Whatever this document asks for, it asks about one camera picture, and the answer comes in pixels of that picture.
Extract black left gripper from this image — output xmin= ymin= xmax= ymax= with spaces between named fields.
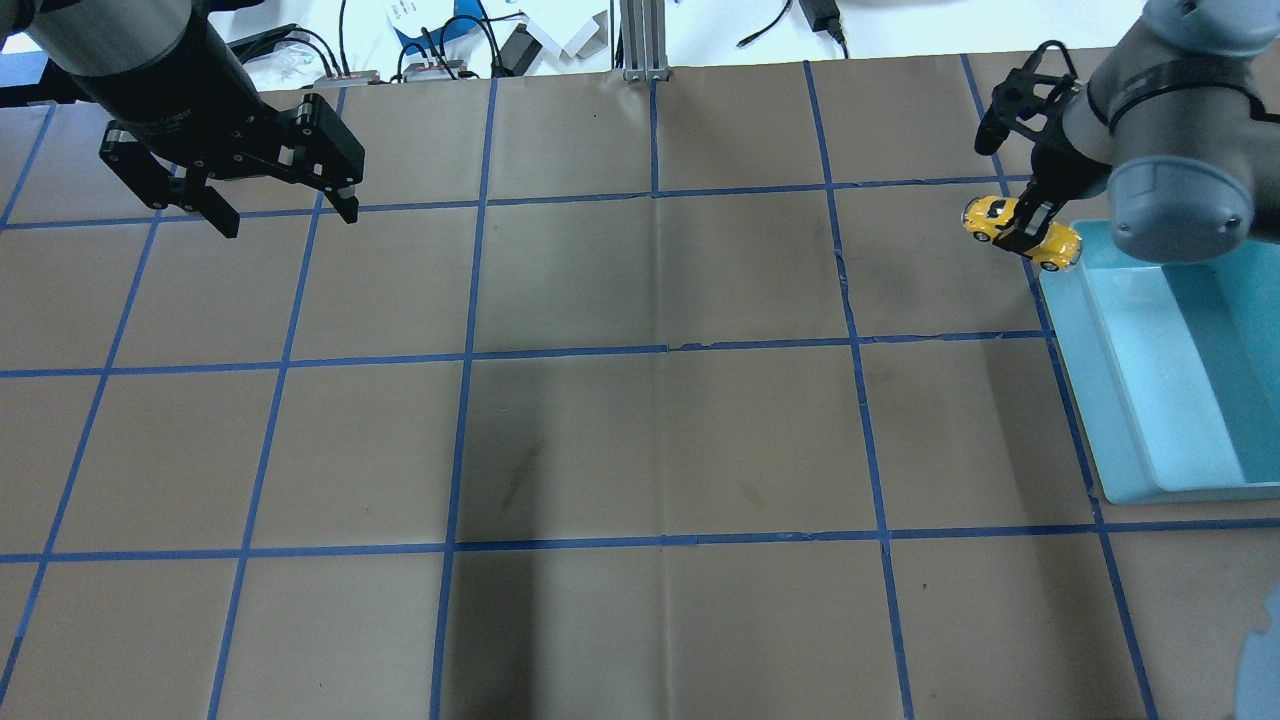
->
xmin=70 ymin=20 xmax=366 ymax=238

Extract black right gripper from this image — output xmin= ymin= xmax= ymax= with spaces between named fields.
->
xmin=974 ymin=42 xmax=1110 ymax=263

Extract yellow beetle toy car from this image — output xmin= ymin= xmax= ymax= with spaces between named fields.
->
xmin=961 ymin=195 xmax=1082 ymax=272

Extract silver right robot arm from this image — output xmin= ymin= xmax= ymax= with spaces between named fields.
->
xmin=76 ymin=1 xmax=1277 ymax=263

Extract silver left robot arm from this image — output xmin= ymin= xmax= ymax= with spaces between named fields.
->
xmin=3 ymin=1 xmax=366 ymax=238

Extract light blue plastic bin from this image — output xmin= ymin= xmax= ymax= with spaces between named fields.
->
xmin=1039 ymin=220 xmax=1279 ymax=505

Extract brown paper table cover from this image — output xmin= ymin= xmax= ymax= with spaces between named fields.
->
xmin=3 ymin=53 xmax=1277 ymax=719

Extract aluminium frame post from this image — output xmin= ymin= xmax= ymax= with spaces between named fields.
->
xmin=614 ymin=1 xmax=669 ymax=83

